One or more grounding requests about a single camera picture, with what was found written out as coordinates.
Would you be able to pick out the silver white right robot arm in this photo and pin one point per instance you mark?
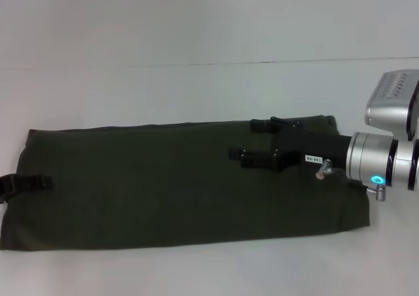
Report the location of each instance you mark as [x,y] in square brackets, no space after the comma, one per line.
[383,161]

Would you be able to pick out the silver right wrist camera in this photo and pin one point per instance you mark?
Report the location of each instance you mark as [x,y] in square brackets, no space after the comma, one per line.
[393,103]

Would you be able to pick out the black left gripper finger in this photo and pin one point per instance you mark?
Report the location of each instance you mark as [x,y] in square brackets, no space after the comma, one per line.
[26,183]

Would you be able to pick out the dark green FREE T-shirt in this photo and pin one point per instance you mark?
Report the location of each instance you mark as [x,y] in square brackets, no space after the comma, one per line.
[163,184]

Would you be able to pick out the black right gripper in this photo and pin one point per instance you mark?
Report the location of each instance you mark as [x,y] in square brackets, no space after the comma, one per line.
[314,148]

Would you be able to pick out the silver elbow plug right gripper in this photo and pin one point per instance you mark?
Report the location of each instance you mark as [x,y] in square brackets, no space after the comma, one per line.
[324,170]

